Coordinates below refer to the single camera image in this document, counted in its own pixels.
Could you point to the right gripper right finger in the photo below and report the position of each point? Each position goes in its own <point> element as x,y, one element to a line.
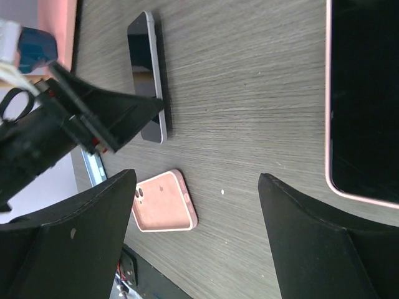
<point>320,251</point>

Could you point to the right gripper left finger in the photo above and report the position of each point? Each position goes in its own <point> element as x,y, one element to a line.
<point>70,249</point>

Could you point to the pink phone case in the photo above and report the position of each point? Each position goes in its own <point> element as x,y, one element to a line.
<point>328,124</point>
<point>163,204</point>

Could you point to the light blue phone case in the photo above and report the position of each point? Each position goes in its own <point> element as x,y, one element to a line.
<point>94,167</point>

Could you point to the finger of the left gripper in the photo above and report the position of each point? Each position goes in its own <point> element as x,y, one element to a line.
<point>98,119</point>

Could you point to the blue mug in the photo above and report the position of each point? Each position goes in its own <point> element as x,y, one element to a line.
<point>37,48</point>

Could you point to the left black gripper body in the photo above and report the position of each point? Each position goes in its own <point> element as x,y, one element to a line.
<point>36,139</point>

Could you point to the black phone face up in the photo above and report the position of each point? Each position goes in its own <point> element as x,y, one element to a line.
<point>142,45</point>

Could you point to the pink three-tier shelf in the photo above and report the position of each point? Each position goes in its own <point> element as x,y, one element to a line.
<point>58,17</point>

